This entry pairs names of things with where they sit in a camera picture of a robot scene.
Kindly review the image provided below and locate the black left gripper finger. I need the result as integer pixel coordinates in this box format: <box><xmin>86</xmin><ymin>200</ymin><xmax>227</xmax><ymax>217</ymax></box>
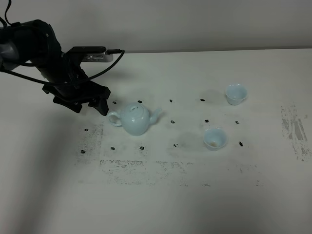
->
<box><xmin>53</xmin><ymin>96</ymin><xmax>82</xmax><ymax>113</ymax></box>
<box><xmin>88</xmin><ymin>97</ymin><xmax>109</xmax><ymax>116</ymax></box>

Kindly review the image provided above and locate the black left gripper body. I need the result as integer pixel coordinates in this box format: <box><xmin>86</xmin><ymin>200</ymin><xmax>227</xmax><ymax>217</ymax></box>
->
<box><xmin>41</xmin><ymin>53</ymin><xmax>110</xmax><ymax>104</ymax></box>

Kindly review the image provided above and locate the light blue porcelain teapot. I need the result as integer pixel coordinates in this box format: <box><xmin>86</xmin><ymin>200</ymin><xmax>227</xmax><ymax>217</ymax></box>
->
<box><xmin>107</xmin><ymin>102</ymin><xmax>162</xmax><ymax>136</ymax></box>

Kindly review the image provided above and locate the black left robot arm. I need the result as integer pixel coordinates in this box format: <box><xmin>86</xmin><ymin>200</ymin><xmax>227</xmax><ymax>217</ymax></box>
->
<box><xmin>0</xmin><ymin>19</ymin><xmax>110</xmax><ymax>116</ymax></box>

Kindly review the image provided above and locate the near light blue teacup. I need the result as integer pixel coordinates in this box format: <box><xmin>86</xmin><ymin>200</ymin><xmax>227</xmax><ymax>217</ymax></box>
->
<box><xmin>203</xmin><ymin>127</ymin><xmax>228</xmax><ymax>151</ymax></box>

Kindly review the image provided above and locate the light blue teacup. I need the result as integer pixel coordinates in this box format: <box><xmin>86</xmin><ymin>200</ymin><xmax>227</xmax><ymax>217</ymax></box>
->
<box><xmin>225</xmin><ymin>84</ymin><xmax>248</xmax><ymax>105</ymax></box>
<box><xmin>203</xmin><ymin>127</ymin><xmax>228</xmax><ymax>151</ymax></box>

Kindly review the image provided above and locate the far light blue teacup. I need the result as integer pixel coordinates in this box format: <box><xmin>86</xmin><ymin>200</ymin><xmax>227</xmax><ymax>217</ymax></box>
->
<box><xmin>225</xmin><ymin>84</ymin><xmax>248</xmax><ymax>105</ymax></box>

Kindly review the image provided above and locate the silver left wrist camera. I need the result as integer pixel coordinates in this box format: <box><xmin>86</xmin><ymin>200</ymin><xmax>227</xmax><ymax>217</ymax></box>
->
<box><xmin>65</xmin><ymin>46</ymin><xmax>114</xmax><ymax>63</ymax></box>

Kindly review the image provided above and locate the black left camera cable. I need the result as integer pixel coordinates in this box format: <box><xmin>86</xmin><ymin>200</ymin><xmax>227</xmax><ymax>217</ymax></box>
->
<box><xmin>0</xmin><ymin>0</ymin><xmax>125</xmax><ymax>86</ymax></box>

